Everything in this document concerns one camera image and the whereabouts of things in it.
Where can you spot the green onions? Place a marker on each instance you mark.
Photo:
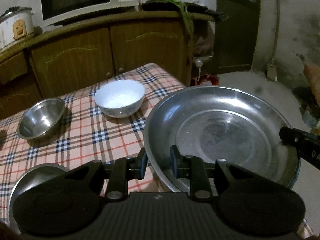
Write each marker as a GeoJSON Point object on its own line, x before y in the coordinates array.
{"type": "Point", "coordinates": [186, 17]}

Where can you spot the steel bowl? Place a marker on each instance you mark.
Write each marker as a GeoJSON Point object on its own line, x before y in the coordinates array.
{"type": "Point", "coordinates": [41, 120]}

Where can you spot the large steel plate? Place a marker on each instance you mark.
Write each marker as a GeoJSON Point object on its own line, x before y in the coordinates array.
{"type": "Point", "coordinates": [32, 177]}

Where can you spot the white ceramic bowl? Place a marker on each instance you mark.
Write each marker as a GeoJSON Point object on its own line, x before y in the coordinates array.
{"type": "Point", "coordinates": [120, 98]}

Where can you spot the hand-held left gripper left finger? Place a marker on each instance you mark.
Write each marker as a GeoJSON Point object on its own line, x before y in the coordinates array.
{"type": "Point", "coordinates": [143, 165]}

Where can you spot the dark green door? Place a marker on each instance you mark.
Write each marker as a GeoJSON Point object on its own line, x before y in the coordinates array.
{"type": "Point", "coordinates": [232, 42]}

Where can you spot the plaid tablecloth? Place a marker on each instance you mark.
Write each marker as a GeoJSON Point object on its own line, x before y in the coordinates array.
{"type": "Point", "coordinates": [82, 142]}

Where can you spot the white rice cooker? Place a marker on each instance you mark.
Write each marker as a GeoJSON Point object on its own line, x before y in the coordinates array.
{"type": "Point", "coordinates": [12, 30]}

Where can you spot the red bag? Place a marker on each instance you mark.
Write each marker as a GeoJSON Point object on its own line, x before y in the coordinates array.
{"type": "Point", "coordinates": [205, 80]}

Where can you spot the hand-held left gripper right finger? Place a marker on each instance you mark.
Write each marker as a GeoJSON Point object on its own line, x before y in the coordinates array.
{"type": "Point", "coordinates": [174, 162]}

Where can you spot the dark tray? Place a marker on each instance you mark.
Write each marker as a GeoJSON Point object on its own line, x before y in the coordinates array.
{"type": "Point", "coordinates": [200, 12]}

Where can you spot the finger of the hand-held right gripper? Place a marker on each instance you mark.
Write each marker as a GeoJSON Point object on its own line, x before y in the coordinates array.
{"type": "Point", "coordinates": [288, 136]}

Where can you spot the brown wooden cabinet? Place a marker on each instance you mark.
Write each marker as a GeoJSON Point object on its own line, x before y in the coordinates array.
{"type": "Point", "coordinates": [75, 60]}

